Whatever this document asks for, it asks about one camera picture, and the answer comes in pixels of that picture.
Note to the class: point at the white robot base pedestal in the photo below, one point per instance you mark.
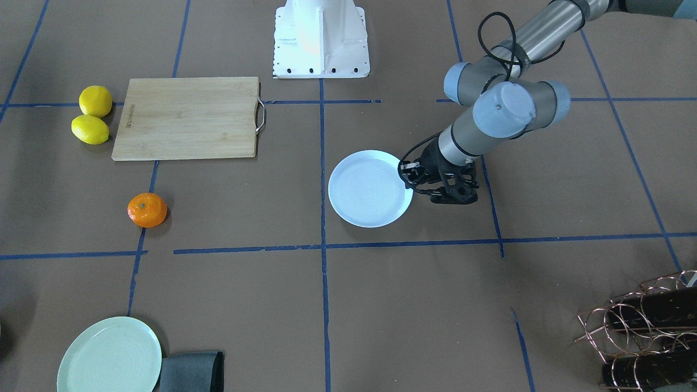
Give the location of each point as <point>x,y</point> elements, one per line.
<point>320,39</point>

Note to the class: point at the yellow lemon near board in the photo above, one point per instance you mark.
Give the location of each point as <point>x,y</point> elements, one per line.
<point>90,129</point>

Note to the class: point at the light green plate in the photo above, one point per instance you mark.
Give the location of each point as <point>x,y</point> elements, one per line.
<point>114,354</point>

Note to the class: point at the folded grey cloth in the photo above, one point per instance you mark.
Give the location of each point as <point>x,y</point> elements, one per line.
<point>193,371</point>

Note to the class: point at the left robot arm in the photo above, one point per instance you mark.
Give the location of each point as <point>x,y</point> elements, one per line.
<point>500,104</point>

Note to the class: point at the copper wire bottle rack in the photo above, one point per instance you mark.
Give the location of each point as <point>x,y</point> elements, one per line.
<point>646,339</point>

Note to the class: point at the dark green wine bottle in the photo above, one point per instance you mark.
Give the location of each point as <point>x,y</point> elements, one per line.
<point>669,312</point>

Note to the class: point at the light blue plate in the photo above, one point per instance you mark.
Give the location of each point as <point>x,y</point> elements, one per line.
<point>365,189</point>

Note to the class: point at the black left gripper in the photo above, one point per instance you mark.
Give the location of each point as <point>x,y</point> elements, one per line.
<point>434,163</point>

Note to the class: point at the yellow lemon outer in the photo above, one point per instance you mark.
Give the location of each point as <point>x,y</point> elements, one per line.
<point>95,101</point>

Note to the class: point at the orange fruit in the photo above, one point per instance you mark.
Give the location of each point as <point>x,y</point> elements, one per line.
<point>147,210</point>

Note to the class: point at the wooden cutting board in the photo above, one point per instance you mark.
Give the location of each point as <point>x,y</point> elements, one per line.
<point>196,118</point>

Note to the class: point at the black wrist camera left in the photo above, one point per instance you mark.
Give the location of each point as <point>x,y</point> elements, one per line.
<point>459,185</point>

